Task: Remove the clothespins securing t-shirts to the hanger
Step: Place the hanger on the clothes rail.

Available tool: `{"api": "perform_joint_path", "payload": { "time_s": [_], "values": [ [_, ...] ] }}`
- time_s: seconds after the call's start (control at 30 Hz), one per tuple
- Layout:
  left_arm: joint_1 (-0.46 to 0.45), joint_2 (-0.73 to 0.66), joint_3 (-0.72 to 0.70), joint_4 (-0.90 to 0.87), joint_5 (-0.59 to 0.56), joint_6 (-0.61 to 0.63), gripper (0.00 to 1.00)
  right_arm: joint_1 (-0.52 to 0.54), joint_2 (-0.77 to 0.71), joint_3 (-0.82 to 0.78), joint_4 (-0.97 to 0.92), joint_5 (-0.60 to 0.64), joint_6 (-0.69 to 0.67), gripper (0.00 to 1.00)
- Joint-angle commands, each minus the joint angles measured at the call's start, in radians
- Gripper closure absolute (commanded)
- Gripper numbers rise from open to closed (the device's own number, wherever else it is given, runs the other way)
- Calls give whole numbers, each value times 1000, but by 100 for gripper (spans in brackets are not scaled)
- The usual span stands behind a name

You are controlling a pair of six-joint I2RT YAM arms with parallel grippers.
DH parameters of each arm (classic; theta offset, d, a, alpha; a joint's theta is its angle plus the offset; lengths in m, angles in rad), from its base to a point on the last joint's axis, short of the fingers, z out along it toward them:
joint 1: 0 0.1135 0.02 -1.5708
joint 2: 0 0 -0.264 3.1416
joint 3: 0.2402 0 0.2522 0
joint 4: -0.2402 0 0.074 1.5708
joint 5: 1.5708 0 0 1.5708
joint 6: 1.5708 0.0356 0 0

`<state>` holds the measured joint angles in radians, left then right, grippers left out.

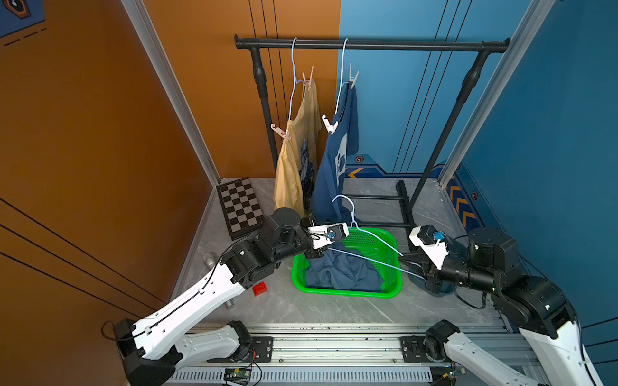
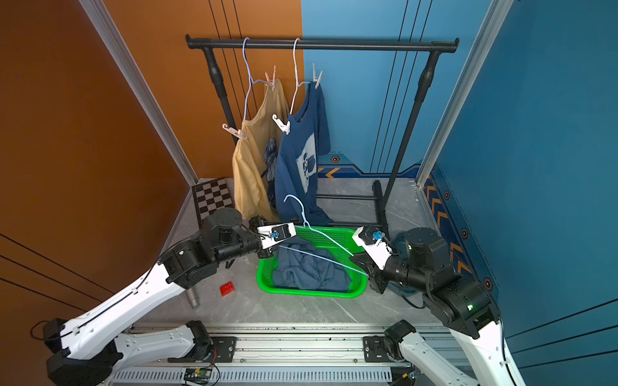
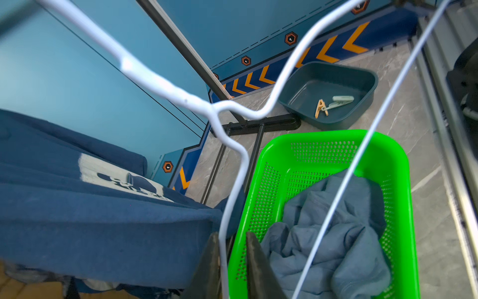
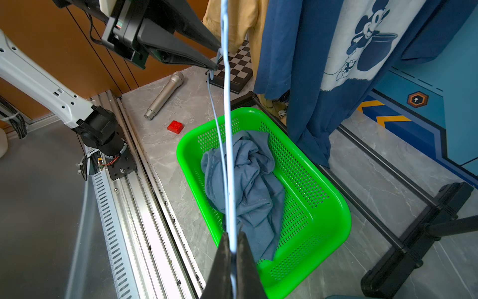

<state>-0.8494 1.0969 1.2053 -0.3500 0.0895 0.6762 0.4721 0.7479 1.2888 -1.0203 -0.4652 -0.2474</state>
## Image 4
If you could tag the navy printed t-shirt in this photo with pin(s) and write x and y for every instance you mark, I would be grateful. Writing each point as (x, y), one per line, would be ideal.
(328, 55)

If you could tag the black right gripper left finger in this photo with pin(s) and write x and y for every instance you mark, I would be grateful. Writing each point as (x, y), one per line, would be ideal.
(219, 284)

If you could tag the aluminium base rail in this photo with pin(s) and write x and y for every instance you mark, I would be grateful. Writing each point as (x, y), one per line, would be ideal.
(148, 254)

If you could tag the checkered chess board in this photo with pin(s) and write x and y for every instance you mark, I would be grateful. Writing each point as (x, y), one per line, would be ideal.
(240, 70)

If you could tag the tan yellow t-shirt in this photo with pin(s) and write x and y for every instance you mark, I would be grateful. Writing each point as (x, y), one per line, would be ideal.
(246, 21)

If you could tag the black clothes rack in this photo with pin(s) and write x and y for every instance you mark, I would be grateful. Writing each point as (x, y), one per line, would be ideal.
(450, 267)

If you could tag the red toy block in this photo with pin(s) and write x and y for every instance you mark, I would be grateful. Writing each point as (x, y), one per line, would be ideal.
(175, 127)

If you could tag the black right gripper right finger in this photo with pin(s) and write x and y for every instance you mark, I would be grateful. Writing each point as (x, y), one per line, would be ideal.
(249, 285)

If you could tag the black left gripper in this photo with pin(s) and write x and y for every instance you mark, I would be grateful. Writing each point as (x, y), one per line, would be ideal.
(136, 30)

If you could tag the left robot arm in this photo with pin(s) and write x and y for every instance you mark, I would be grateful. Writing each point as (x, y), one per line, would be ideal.
(96, 126)

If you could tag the light blue wire hanger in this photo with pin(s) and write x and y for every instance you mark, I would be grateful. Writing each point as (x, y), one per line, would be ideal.
(227, 149)

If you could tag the slate blue t-shirt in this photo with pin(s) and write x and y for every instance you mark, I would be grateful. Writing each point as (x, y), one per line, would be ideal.
(259, 195)

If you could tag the silver metal cylinder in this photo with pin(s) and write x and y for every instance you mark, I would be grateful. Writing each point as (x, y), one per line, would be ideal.
(175, 81)

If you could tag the green plastic basket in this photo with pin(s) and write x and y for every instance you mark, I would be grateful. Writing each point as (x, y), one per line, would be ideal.
(316, 218)

